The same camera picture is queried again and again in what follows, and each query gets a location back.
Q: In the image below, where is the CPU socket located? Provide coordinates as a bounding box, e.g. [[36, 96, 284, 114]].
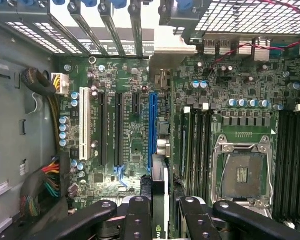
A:
[[211, 134, 275, 210]]

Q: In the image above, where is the silver locking lever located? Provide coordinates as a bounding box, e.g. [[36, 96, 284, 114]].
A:
[[213, 143, 231, 201]]

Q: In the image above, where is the coloured power wire bundle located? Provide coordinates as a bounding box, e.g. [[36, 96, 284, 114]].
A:
[[19, 155, 66, 218]]

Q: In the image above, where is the black RAM slot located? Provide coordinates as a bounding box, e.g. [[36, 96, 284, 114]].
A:
[[293, 104, 300, 223], [205, 104, 214, 198], [198, 107, 206, 198], [274, 109, 285, 221], [284, 109, 295, 222], [190, 107, 199, 198]]

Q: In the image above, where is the short black expansion slot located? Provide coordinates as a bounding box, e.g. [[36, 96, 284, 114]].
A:
[[132, 92, 143, 115]]

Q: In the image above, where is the green RAM stick with label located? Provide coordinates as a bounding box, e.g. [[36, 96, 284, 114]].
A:
[[181, 107, 192, 181]]

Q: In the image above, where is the grey open PC case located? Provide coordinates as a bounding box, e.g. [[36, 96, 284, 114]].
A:
[[0, 0, 300, 240]]

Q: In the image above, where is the green motherboard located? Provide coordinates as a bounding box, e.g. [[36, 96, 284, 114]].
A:
[[55, 48, 300, 227]]

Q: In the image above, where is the blue expansion slot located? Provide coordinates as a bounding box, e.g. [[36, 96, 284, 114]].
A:
[[146, 92, 159, 174]]

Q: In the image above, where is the white expansion slot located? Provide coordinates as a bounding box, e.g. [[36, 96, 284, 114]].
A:
[[78, 86, 92, 162]]

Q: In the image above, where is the long black expansion slot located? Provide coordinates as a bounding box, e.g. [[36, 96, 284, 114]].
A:
[[114, 91, 125, 168], [97, 90, 109, 168]]

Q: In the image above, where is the sleeved power cable white plug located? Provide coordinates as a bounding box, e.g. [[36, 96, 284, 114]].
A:
[[20, 67, 71, 154]]

